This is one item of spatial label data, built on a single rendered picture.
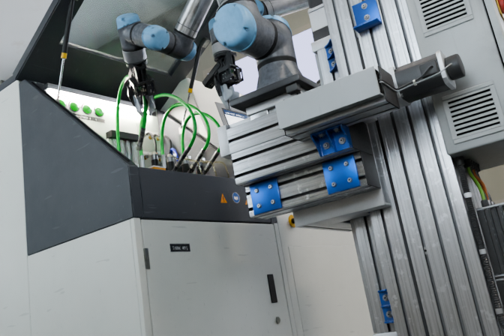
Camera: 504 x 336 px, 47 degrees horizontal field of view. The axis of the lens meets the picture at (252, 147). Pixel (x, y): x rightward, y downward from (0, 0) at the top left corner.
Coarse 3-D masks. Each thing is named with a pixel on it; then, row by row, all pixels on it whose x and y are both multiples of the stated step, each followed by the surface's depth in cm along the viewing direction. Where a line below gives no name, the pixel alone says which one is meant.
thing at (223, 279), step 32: (160, 224) 176; (192, 224) 186; (224, 224) 198; (256, 224) 212; (160, 256) 172; (192, 256) 182; (224, 256) 193; (256, 256) 206; (160, 288) 168; (192, 288) 178; (224, 288) 188; (256, 288) 201; (160, 320) 164; (192, 320) 174; (224, 320) 184; (256, 320) 196; (288, 320) 209
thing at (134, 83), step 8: (128, 64) 191; (136, 64) 194; (144, 64) 190; (136, 72) 190; (144, 72) 193; (128, 80) 198; (136, 80) 193; (144, 80) 192; (152, 80) 193; (136, 88) 194; (144, 88) 195; (152, 88) 196; (136, 96) 193
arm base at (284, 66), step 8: (280, 56) 162; (288, 56) 162; (264, 64) 163; (272, 64) 161; (280, 64) 161; (288, 64) 161; (296, 64) 164; (264, 72) 162; (272, 72) 160; (280, 72) 159; (288, 72) 160; (296, 72) 161; (264, 80) 160; (272, 80) 158; (256, 88) 165
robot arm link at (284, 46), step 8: (264, 16) 165; (272, 16) 166; (280, 16) 167; (272, 24) 161; (280, 24) 165; (288, 24) 168; (280, 32) 162; (288, 32) 166; (280, 40) 162; (288, 40) 165; (272, 48) 160; (280, 48) 162; (288, 48) 164; (264, 56) 162; (272, 56) 162; (256, 64) 167
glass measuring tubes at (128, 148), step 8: (112, 136) 239; (120, 136) 241; (128, 136) 245; (136, 136) 248; (112, 144) 239; (120, 144) 241; (128, 144) 244; (128, 152) 243; (136, 152) 246; (136, 160) 245
